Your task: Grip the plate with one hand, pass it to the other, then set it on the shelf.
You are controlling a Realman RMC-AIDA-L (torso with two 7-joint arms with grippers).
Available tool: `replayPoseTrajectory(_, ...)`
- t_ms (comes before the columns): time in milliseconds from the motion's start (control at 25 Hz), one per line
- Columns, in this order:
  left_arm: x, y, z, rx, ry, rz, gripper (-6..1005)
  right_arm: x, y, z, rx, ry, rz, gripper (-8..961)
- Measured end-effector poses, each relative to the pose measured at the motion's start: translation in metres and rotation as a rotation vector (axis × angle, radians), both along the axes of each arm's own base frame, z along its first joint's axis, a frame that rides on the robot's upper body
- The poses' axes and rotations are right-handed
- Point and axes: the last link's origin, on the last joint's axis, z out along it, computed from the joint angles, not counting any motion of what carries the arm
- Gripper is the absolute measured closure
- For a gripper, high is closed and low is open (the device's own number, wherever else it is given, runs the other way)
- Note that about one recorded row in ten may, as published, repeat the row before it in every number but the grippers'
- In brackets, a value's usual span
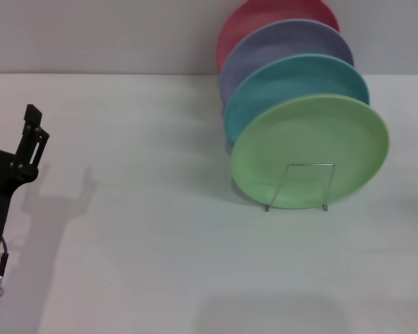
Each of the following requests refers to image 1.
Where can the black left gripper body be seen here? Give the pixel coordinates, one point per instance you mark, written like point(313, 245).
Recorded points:
point(0, 195)

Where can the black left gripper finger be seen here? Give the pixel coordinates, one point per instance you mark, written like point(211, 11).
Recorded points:
point(33, 139)

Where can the green plate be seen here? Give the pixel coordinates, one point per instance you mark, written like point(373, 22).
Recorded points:
point(310, 149)

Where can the teal blue plate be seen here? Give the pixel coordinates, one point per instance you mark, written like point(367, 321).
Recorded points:
point(282, 80)

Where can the red plate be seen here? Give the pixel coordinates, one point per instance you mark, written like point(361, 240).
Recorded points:
point(264, 14)

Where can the purple plate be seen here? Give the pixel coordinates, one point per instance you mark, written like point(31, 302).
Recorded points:
point(292, 41)

